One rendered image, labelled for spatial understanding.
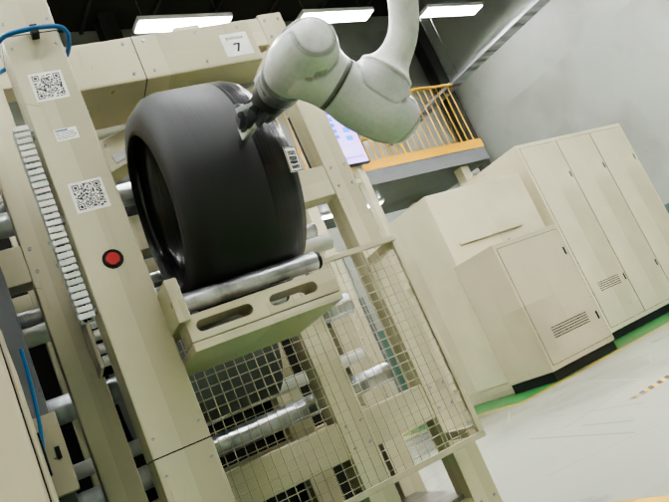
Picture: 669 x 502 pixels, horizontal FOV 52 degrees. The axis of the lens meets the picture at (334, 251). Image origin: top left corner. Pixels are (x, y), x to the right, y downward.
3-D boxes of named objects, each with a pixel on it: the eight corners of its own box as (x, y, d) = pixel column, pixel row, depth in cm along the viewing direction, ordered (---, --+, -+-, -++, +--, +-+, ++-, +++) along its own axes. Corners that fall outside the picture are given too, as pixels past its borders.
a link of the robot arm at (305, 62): (249, 83, 123) (313, 122, 126) (277, 41, 109) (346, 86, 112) (273, 37, 127) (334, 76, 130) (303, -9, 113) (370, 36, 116)
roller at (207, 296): (174, 303, 152) (181, 320, 150) (174, 292, 148) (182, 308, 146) (313, 257, 167) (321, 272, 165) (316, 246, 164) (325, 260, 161)
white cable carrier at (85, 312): (79, 321, 148) (11, 126, 157) (79, 326, 152) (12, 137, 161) (101, 314, 149) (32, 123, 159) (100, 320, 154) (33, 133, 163)
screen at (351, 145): (315, 172, 569) (289, 115, 579) (312, 175, 573) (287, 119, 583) (370, 161, 602) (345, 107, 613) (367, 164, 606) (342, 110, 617)
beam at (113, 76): (65, 93, 190) (48, 47, 193) (66, 137, 213) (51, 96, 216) (265, 57, 217) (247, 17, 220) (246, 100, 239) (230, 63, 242)
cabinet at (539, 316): (558, 380, 569) (492, 244, 593) (513, 394, 613) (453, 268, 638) (620, 347, 619) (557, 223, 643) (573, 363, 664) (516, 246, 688)
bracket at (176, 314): (179, 324, 142) (162, 280, 144) (157, 362, 177) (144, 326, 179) (194, 318, 143) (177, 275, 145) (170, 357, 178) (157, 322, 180)
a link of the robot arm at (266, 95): (255, 57, 125) (246, 71, 130) (273, 104, 124) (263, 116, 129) (300, 49, 128) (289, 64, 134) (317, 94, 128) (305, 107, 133)
